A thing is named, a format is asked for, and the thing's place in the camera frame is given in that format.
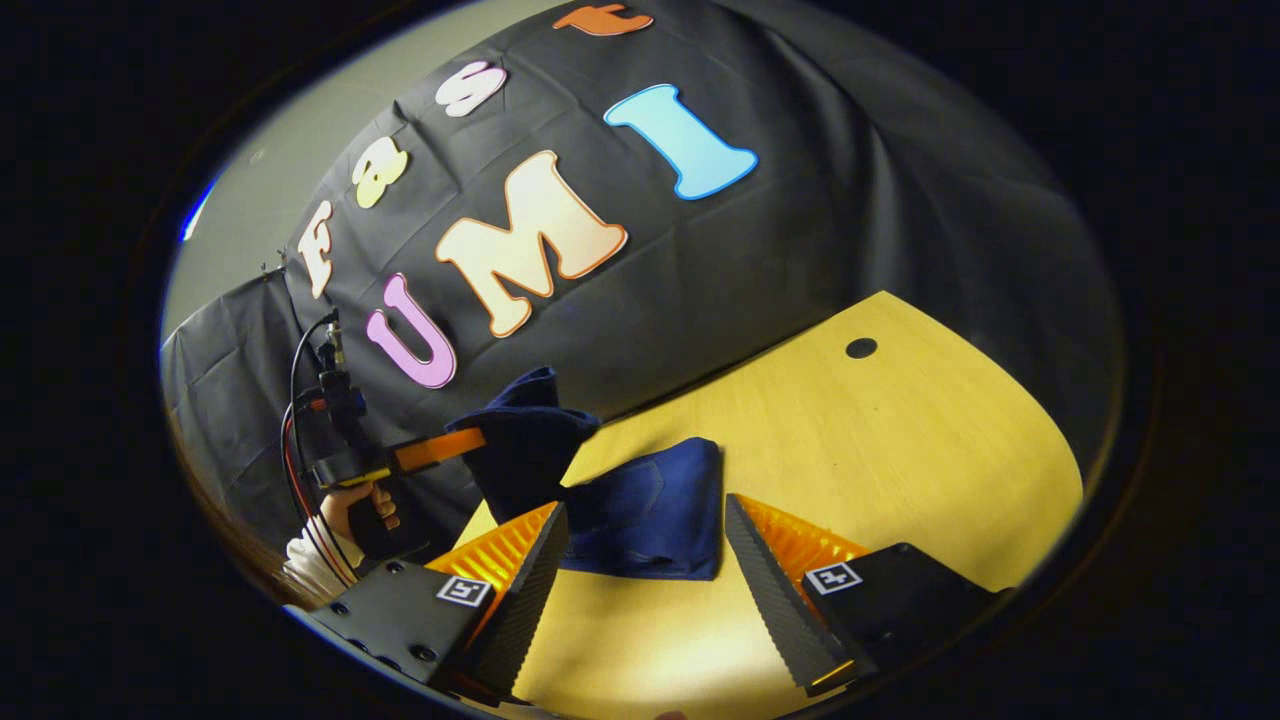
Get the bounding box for red cable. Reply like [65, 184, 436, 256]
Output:
[282, 398, 351, 589]

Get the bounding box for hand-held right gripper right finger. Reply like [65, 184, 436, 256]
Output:
[722, 492, 1013, 699]

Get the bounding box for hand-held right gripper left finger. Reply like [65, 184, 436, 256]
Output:
[305, 500, 571, 701]

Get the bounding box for blue denim jeans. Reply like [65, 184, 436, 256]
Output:
[445, 366, 725, 581]

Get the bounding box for black cable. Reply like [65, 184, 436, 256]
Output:
[286, 312, 346, 586]

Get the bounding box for black backdrop cloth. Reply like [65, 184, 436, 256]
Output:
[160, 0, 1126, 571]

